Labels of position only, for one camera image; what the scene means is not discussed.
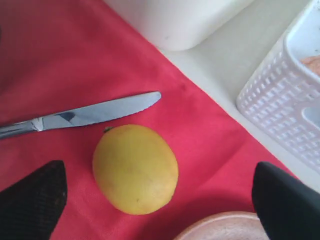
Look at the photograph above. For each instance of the orange fried chicken piece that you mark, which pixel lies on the orange fried chicken piece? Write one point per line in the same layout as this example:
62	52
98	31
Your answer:
313	63

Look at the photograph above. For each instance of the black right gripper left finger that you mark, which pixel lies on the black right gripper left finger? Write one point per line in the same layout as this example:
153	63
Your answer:
31	208

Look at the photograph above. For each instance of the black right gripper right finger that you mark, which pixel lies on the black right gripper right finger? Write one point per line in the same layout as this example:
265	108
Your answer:
286	208

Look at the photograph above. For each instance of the yellow lemon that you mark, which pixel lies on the yellow lemon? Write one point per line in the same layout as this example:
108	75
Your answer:
135	169

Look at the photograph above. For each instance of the red tablecloth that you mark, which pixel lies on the red tablecloth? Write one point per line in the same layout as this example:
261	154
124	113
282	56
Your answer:
57	55

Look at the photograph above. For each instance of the brown wooden plate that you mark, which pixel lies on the brown wooden plate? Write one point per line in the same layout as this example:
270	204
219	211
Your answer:
232	225

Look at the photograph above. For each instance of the cream plastic storage bin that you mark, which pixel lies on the cream plastic storage bin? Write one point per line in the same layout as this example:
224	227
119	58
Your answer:
177	25

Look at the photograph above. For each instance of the stainless steel table knife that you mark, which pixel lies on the stainless steel table knife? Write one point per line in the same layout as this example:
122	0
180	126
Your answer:
84	116

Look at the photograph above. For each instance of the white perforated plastic basket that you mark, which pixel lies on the white perforated plastic basket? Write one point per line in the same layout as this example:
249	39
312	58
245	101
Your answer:
282	97

